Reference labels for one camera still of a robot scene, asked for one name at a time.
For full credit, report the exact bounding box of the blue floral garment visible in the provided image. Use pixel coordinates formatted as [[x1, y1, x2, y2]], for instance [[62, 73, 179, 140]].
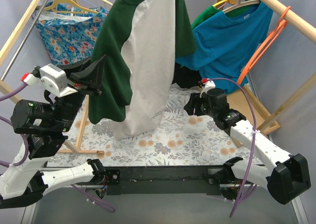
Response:
[[36, 3, 109, 66]]

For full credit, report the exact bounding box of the left wooden clothes rack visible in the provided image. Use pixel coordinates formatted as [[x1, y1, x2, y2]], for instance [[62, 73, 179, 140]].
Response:
[[0, 0, 106, 158]]

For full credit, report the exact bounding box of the right wooden rack base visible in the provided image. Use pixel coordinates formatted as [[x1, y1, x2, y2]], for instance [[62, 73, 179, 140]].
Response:
[[227, 85, 280, 136]]

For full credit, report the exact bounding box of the orange plastic hanger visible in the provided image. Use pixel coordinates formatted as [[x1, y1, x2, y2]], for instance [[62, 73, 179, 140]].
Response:
[[237, 6, 291, 85]]

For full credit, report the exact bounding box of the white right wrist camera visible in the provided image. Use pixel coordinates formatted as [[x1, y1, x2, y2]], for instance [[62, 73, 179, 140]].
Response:
[[199, 78, 216, 98]]

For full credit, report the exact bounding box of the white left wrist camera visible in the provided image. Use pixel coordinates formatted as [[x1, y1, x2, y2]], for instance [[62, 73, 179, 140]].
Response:
[[21, 64, 78, 98]]

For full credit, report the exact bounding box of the beige wooden hanger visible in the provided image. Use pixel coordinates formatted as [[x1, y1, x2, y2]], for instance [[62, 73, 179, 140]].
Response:
[[222, 0, 261, 14]]

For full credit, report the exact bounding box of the yellow plastic hanger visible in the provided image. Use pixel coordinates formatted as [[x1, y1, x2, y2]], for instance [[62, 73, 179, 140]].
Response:
[[43, 0, 98, 14]]

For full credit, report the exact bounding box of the yellow right hanger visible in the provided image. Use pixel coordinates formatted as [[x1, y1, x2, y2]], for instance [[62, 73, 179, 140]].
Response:
[[213, 0, 237, 9]]

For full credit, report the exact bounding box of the right wooden clothes rack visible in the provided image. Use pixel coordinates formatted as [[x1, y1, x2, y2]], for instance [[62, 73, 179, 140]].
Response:
[[213, 0, 316, 138]]

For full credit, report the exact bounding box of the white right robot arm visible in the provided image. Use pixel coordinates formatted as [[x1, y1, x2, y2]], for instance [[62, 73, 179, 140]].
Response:
[[71, 65, 311, 204]]

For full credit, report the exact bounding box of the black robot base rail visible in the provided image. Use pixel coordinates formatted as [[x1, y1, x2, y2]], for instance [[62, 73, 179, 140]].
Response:
[[107, 165, 240, 195]]

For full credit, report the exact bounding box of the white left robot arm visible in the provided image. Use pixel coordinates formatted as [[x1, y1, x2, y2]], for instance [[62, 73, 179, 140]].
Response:
[[0, 56, 106, 209]]

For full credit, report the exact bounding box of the green and grey raglan shirt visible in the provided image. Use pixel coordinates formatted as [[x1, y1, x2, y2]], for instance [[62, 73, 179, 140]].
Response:
[[88, 0, 196, 140]]

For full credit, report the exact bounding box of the floral patterned table mat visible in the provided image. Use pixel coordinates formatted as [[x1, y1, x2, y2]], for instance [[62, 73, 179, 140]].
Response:
[[47, 84, 250, 167]]

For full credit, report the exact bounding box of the metal rod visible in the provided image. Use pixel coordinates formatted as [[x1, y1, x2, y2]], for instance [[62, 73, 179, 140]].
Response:
[[0, 0, 56, 80]]

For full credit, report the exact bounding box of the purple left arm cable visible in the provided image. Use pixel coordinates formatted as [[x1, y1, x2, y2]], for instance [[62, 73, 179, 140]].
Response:
[[0, 83, 116, 214]]

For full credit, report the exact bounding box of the wooden clothes rack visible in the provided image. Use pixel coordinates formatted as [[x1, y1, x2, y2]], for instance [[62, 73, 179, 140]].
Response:
[[213, 0, 316, 138], [0, 0, 106, 158]]

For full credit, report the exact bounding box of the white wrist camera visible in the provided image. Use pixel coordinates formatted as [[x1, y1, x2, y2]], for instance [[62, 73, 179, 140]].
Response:
[[199, 78, 216, 98], [21, 64, 78, 98]]

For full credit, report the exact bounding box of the bright green t-shirt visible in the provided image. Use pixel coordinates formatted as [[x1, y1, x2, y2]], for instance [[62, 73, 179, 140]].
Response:
[[191, 5, 250, 30]]

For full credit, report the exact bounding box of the black t-shirt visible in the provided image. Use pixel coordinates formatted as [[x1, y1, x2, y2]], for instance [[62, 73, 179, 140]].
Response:
[[172, 63, 201, 89]]

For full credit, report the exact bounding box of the blue t-shirt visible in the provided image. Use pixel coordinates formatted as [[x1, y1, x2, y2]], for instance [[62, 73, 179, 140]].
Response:
[[176, 3, 273, 94]]

